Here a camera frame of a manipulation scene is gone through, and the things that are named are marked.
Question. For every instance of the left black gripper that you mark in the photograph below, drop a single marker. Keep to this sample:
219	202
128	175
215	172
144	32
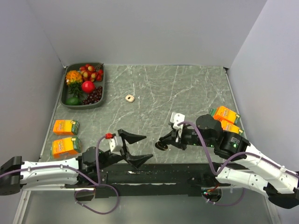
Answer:
137	160

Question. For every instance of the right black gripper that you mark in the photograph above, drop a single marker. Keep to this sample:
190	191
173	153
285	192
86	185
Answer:
170	138

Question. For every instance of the black earbud charging case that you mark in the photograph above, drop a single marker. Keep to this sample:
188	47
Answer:
161	146

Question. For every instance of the beige earbud charging case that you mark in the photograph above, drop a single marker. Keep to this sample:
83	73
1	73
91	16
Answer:
129	98

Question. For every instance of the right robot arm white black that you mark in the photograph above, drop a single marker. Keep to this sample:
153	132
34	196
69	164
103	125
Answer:
233	159

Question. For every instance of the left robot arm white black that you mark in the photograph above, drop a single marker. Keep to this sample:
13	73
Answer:
83	171

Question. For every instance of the orange juice box upper right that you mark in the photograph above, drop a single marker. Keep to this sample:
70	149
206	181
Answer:
223	113

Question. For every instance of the orange juice box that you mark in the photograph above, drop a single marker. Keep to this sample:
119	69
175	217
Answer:
223	113
66	127
227	126
66	146

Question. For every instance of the orange juice box lower right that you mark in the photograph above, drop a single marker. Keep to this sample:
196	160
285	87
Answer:
227	126

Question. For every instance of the dark grape bunch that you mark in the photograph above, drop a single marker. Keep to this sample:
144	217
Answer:
93	97

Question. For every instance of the orange juice box upper left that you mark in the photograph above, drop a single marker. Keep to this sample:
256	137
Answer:
66	127

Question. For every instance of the orange juice box lower left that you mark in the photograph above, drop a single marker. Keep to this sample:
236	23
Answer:
66	146

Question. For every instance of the red apple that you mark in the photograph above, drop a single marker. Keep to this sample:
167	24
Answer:
88	87

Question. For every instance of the green avocado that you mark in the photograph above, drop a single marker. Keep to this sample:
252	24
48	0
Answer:
73	101

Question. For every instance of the dark grey fruit tray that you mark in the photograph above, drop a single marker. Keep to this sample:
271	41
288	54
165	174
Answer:
74	90

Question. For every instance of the red cherry bunch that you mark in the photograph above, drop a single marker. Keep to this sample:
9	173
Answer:
92	72

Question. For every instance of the orange flower fruit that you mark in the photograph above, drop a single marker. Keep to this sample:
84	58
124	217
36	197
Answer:
72	77

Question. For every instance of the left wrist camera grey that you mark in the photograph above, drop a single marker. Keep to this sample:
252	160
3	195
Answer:
115	142

